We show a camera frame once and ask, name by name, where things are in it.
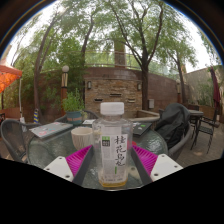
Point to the cream ribbed cup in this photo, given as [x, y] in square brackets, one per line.
[81, 137]

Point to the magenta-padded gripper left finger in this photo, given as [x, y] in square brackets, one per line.
[78, 160]

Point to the green plant in teal pot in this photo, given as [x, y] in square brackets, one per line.
[73, 103]

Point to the dark laptop with stickers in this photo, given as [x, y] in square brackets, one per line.
[141, 128]

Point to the clear white-capped drink bottle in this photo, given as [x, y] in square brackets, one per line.
[112, 150]

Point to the dark-trunked tall tree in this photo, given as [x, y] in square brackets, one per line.
[145, 86]

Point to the grey wall box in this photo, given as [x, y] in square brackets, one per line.
[151, 103]

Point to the black backpack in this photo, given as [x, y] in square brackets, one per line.
[173, 123]

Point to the globe lamp post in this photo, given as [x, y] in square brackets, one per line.
[64, 83]

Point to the curved-trunk tall tree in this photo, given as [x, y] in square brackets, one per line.
[37, 93]

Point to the wall lamp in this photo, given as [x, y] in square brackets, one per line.
[139, 86]
[89, 85]

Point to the closed maroon patio umbrella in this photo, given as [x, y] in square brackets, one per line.
[216, 90]

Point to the orange canopy tent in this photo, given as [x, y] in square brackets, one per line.
[8, 76]

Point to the round dark patio table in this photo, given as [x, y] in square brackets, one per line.
[196, 113]

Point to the white printed booklet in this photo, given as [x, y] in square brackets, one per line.
[88, 122]

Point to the silver laptop with stickers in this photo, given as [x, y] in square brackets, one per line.
[50, 130]

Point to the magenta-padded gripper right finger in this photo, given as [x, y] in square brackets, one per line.
[146, 160]

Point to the blue yellow striped post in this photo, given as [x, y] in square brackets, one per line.
[36, 116]

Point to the slim leaning tree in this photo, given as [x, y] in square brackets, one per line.
[182, 83]

